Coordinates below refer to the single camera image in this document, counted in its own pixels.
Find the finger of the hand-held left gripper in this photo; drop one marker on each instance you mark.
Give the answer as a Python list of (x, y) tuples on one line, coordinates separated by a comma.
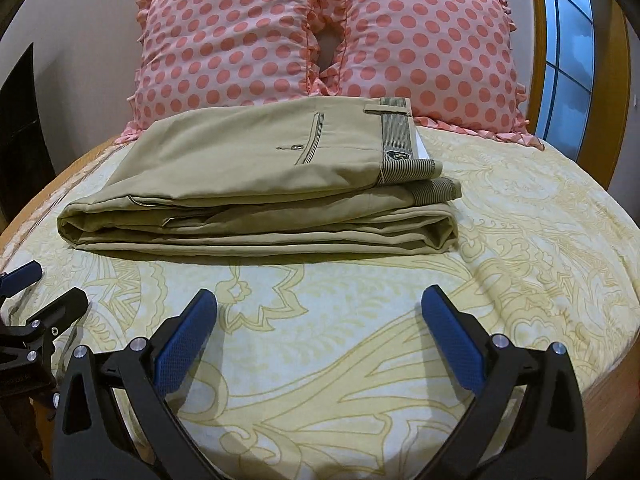
[(22, 277), (60, 310)]

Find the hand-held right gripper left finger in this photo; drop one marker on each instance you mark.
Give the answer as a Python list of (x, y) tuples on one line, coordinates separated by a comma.
[(181, 341)]

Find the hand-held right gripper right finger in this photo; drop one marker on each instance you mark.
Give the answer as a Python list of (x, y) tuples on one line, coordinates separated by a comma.
[(456, 345)]

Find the khaki pants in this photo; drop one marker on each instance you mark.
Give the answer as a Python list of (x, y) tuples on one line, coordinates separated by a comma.
[(260, 180)]

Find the yellow patterned bed sheet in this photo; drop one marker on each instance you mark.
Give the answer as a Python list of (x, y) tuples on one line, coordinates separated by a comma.
[(350, 310)]

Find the dark cabinet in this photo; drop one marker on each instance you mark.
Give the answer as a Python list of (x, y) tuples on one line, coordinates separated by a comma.
[(25, 135)]

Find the pink polka dot pillow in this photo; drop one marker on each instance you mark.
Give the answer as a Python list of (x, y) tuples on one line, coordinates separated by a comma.
[(425, 45), (225, 45)]

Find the wooden framed window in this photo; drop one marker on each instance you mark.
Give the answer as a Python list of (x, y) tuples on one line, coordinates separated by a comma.
[(567, 50)]

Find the wooden bed frame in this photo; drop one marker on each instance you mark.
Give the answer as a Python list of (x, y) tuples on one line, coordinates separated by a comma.
[(610, 400)]

